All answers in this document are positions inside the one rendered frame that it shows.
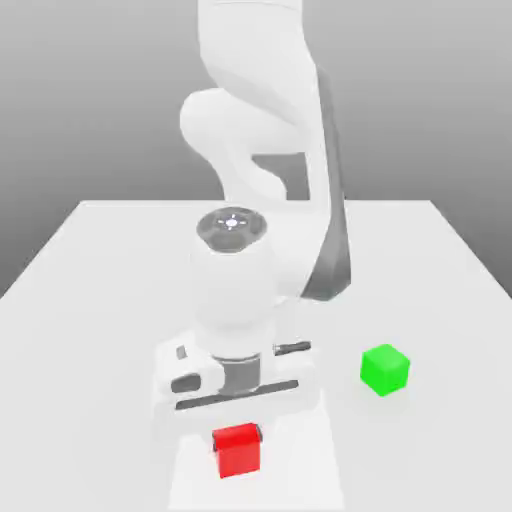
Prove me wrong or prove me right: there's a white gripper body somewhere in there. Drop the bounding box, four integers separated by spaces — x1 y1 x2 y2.
151 359 324 435

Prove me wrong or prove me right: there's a small green cube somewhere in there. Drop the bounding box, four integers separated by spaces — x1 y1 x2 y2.
359 342 412 398

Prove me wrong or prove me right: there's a small red cube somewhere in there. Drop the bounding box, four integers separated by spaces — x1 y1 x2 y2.
211 421 262 480

